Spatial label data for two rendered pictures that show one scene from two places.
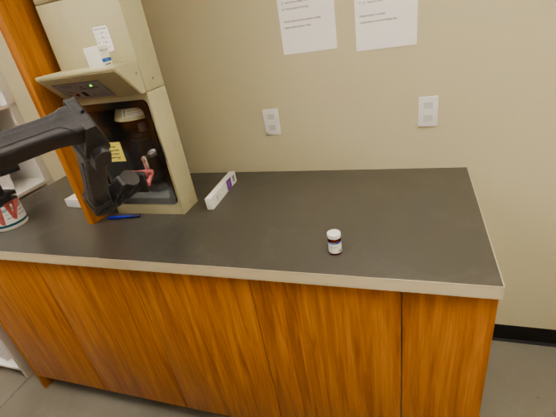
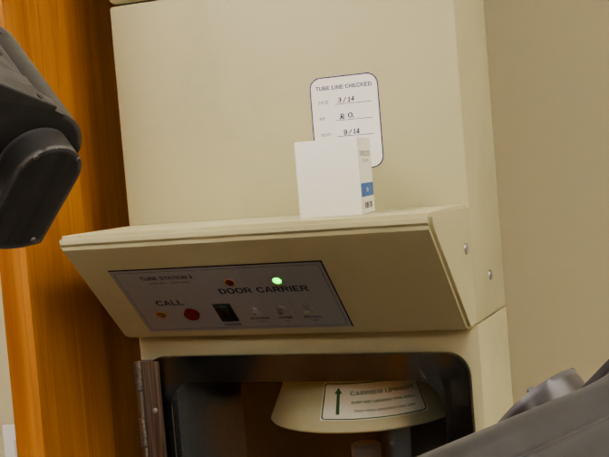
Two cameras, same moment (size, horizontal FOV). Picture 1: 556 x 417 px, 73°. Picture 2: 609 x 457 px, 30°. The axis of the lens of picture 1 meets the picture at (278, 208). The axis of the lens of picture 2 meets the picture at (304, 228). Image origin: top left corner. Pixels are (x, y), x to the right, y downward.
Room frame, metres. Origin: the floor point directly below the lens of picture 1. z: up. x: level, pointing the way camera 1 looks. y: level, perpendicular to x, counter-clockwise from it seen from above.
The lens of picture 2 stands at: (0.38, 0.49, 1.55)
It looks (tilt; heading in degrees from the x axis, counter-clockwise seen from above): 3 degrees down; 1
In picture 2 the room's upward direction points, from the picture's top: 5 degrees counter-clockwise
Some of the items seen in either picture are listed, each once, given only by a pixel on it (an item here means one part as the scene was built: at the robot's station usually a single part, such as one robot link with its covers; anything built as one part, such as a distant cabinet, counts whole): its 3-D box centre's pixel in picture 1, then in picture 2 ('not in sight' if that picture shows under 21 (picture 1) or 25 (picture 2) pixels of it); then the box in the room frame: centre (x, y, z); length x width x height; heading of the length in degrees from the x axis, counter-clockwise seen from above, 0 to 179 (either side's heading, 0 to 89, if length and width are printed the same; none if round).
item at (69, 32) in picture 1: (137, 110); (353, 394); (1.48, 0.46, 1.33); 0.32 x 0.25 x 0.77; 68
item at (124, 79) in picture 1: (91, 85); (265, 280); (1.31, 0.53, 1.46); 0.32 x 0.12 x 0.10; 68
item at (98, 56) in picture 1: (98, 56); (335, 177); (1.29, 0.47, 1.54); 0.05 x 0.05 x 0.06; 76
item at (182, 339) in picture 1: (222, 298); not in sight; (1.36, 0.32, 0.45); 2.05 x 0.67 x 0.90; 68
